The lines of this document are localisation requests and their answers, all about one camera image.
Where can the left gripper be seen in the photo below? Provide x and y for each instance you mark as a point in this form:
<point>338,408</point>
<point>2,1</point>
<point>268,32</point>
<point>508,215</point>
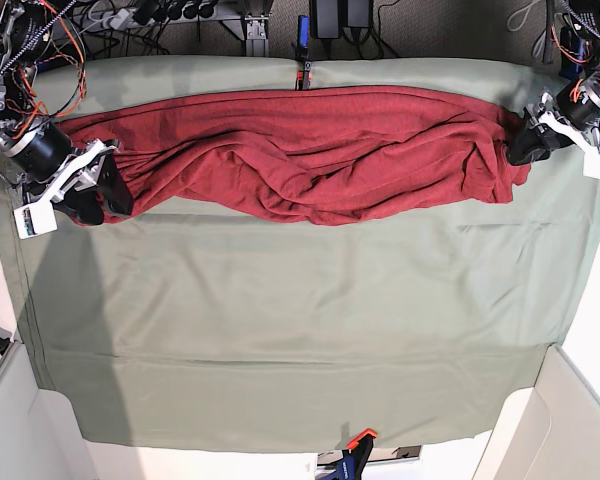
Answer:
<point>552,124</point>

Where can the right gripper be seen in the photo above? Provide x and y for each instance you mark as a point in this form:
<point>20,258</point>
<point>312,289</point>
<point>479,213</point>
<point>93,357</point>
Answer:
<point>81,171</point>

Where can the red long-sleeve T-shirt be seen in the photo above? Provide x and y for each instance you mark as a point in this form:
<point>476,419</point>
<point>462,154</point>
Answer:
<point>329,157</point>

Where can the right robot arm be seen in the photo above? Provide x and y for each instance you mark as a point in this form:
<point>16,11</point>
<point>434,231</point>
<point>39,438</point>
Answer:
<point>33,33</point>

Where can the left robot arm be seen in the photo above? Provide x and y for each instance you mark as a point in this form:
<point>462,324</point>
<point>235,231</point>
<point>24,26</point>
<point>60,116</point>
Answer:
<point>573,28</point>

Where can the black power adapter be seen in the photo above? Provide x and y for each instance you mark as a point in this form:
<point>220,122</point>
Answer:
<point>325,19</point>
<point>358,13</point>

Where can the green table cloth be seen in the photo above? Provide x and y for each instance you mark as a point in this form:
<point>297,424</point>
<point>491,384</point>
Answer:
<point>192,326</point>

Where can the top centre blue clamp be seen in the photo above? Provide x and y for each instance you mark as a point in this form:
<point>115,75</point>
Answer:
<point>303,78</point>

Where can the white box right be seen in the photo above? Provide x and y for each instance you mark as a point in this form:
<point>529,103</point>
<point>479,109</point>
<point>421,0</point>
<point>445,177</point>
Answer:
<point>548,431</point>

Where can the bottom orange black clamp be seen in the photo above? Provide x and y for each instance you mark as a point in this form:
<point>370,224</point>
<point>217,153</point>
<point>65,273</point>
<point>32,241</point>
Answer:
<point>354,457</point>

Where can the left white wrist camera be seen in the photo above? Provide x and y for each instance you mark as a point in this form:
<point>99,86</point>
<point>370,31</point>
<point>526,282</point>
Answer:
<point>591,166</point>

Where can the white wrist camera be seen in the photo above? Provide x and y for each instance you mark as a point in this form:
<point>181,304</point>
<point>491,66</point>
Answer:
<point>591,166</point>
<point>35,219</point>

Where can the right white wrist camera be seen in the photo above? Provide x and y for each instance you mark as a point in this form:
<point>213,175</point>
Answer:
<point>35,219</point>

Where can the metal table leg bracket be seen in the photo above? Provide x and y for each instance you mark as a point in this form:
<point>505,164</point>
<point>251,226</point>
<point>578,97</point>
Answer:
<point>256,27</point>

